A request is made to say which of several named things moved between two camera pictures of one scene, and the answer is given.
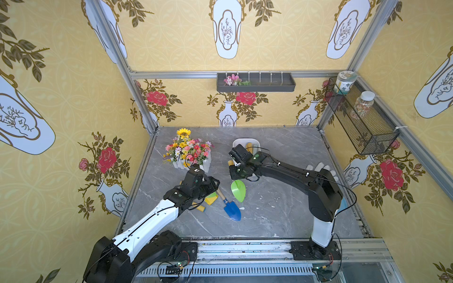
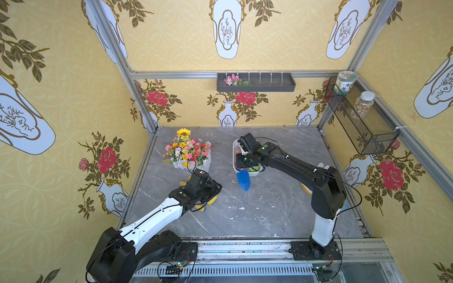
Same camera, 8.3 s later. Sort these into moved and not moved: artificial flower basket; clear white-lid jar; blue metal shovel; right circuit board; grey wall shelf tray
Moved: blue metal shovel
Not moved: grey wall shelf tray; artificial flower basket; right circuit board; clear white-lid jar
